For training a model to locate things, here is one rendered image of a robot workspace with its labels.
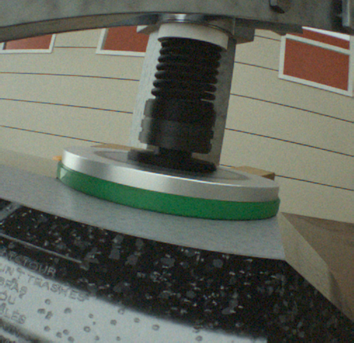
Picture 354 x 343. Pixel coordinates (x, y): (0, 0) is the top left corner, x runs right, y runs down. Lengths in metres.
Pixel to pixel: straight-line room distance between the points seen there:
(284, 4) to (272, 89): 5.95
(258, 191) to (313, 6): 0.25
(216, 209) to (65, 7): 0.19
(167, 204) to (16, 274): 0.14
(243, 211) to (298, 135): 6.00
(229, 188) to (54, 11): 0.19
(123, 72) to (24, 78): 1.98
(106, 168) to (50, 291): 0.14
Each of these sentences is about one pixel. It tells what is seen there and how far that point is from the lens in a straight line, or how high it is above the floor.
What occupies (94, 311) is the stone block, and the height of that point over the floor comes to 0.79.
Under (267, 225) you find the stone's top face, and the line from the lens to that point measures 0.36.
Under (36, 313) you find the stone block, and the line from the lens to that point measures 0.24.
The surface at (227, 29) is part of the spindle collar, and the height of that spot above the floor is 0.99.
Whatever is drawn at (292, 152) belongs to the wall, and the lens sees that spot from 6.34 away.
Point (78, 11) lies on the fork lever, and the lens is 0.32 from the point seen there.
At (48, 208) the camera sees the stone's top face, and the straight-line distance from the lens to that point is 0.28.
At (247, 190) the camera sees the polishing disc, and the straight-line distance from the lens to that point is 0.36.
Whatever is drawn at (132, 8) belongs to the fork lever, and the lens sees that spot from 0.34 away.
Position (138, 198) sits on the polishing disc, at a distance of 0.34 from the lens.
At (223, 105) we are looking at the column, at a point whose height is 0.96.
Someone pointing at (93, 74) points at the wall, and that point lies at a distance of 7.02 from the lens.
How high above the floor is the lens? 0.89
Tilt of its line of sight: 5 degrees down
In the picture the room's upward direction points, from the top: 10 degrees clockwise
